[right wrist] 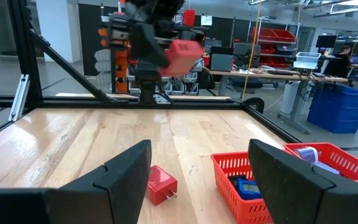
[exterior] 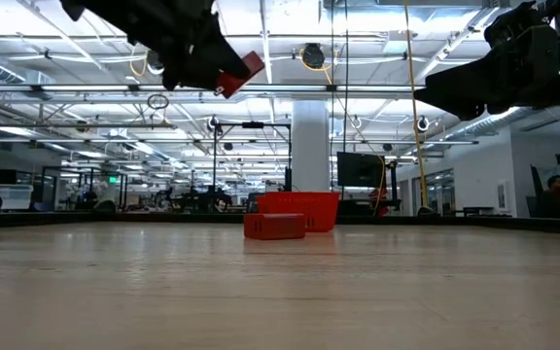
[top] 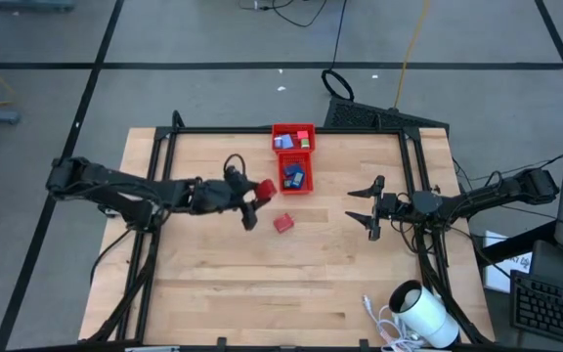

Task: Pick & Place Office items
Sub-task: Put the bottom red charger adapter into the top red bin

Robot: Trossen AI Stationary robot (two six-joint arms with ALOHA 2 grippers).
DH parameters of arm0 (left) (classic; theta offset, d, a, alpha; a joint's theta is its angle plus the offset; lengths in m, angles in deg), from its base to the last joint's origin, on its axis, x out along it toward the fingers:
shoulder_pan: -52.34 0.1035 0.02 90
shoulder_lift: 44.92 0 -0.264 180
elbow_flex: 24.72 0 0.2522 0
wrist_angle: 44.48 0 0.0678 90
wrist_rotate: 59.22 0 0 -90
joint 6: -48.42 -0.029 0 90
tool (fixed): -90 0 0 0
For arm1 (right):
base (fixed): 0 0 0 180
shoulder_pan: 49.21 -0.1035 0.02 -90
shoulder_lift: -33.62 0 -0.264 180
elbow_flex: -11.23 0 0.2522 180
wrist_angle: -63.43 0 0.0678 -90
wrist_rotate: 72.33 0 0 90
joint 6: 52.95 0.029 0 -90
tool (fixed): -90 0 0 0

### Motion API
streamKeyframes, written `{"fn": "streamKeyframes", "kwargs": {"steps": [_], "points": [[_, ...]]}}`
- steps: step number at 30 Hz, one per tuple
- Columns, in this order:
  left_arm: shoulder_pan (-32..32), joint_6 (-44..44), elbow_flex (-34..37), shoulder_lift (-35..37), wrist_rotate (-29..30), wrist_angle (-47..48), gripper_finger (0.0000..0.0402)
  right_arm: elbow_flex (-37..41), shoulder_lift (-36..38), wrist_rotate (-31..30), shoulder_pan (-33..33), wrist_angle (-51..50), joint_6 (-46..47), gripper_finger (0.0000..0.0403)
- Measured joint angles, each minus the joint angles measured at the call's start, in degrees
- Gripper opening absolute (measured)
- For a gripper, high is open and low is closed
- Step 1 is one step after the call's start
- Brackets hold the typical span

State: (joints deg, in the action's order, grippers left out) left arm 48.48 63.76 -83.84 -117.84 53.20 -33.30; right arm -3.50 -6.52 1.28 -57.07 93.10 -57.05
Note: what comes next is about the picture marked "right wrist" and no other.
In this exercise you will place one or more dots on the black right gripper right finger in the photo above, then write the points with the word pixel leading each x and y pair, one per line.
pixel 291 193

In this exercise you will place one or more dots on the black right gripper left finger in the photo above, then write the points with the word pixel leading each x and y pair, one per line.
pixel 113 199

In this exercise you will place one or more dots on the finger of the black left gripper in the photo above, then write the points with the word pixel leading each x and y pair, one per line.
pixel 146 43

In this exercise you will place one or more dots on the red cube USB charger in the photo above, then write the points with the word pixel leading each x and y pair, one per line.
pixel 183 57

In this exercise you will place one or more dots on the lavender white wall charger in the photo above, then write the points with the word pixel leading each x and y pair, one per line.
pixel 306 154

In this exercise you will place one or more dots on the blue cased digital device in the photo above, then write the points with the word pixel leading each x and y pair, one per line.
pixel 249 189

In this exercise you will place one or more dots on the black digital device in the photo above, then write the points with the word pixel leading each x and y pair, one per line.
pixel 233 180

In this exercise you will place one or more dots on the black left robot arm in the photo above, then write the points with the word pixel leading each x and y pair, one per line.
pixel 148 84

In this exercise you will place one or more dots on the orange white machine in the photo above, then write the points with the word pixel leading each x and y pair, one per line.
pixel 121 62

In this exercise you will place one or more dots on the red bucket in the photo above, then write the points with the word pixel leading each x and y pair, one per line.
pixel 189 18

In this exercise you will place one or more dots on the red flat pronged charger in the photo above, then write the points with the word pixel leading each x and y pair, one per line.
pixel 158 183

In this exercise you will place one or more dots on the white paper sign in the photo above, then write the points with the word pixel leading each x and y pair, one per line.
pixel 206 20

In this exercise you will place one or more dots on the red plastic basket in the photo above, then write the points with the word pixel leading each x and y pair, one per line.
pixel 346 158
pixel 225 199

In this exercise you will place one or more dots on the black equipment case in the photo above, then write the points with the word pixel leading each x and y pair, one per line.
pixel 221 62

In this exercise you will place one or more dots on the blue plastic tote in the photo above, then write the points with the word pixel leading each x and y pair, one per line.
pixel 337 109

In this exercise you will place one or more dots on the white waste bin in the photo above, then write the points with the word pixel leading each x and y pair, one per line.
pixel 289 96

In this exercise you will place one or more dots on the red shelf bin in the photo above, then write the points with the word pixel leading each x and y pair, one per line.
pixel 286 35
pixel 263 33

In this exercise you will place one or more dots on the long wooden top desk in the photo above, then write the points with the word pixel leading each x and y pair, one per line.
pixel 259 74

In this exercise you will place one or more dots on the clear plastic storage bin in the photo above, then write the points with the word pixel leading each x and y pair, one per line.
pixel 306 60

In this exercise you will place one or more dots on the person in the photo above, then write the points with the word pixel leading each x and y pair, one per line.
pixel 337 65

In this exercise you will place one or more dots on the black computer monitor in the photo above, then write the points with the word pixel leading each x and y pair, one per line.
pixel 326 41

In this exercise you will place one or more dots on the silver aluminium bracket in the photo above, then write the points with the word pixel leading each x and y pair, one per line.
pixel 19 96

